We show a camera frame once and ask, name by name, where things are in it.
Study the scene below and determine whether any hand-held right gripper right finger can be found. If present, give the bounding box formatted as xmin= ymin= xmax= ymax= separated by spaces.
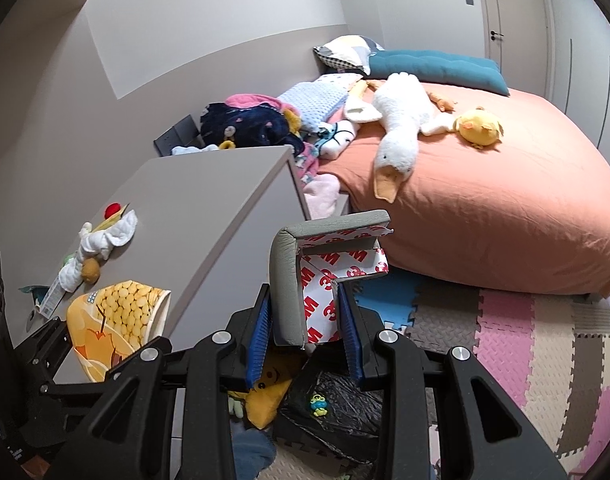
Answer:
xmin=336 ymin=281 xmax=570 ymax=480

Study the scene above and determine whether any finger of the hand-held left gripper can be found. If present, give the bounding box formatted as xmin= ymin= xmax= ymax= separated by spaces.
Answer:
xmin=39 ymin=381 xmax=116 ymax=405
xmin=15 ymin=317 xmax=80 ymax=387

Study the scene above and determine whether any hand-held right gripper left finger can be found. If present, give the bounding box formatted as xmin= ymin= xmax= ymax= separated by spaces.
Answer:
xmin=42 ymin=284 xmax=276 ymax=480

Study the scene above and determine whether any grey foam corner guard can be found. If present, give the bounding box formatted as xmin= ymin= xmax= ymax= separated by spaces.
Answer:
xmin=269 ymin=210 xmax=393 ymax=348

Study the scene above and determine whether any black trash bag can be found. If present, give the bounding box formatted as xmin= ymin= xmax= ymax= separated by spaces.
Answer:
xmin=277 ymin=370 xmax=386 ymax=463

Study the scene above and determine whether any yellow corn print paper cup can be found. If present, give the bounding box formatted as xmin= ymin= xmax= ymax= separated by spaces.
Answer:
xmin=66 ymin=281 xmax=172 ymax=385

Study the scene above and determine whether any white labelled packet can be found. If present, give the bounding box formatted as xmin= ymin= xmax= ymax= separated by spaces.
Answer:
xmin=19 ymin=279 xmax=68 ymax=318

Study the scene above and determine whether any yellow plush toy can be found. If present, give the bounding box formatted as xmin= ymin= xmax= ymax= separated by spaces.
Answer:
xmin=245 ymin=347 xmax=298 ymax=430

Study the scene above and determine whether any grey desk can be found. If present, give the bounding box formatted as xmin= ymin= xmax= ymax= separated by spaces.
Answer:
xmin=15 ymin=144 xmax=313 ymax=386

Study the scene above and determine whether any pale pink towel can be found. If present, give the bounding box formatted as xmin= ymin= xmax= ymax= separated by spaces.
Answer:
xmin=303 ymin=174 xmax=343 ymax=218

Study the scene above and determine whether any bed with orange sheet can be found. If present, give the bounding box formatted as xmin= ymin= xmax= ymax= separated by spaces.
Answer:
xmin=305 ymin=77 xmax=610 ymax=301

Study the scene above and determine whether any navy printed blanket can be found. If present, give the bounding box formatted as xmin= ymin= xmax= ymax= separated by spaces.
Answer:
xmin=200 ymin=102 xmax=306 ymax=157

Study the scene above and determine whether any white goose plush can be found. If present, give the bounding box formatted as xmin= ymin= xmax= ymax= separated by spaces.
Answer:
xmin=344 ymin=72 xmax=458 ymax=204

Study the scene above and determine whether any black box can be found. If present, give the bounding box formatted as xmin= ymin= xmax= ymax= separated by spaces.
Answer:
xmin=154 ymin=114 xmax=206 ymax=157

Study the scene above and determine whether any pink cloth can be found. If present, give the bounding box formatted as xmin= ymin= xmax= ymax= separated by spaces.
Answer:
xmin=224 ymin=92 xmax=298 ymax=116

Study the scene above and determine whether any light blue knit blanket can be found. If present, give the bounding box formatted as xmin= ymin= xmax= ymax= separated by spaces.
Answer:
xmin=277 ymin=80 xmax=350 ymax=131

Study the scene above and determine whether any yellow duck plush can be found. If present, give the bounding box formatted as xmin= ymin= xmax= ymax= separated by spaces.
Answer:
xmin=455 ymin=106 xmax=504 ymax=151

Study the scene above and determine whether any small orange plush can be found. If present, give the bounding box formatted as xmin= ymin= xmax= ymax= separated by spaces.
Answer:
xmin=425 ymin=89 xmax=458 ymax=113

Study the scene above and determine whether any teal cushion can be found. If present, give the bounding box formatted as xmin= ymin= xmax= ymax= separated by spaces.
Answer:
xmin=367 ymin=49 xmax=510 ymax=97

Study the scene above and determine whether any patchwork patterned pillow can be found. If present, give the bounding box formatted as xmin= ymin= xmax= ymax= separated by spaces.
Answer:
xmin=313 ymin=35 xmax=386 ymax=75

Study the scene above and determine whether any white door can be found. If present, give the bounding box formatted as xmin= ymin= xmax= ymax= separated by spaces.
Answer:
xmin=477 ymin=0 xmax=556 ymax=96

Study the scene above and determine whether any white wardrobe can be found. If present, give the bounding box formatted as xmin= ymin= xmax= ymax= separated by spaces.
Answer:
xmin=545 ymin=0 xmax=610 ymax=171

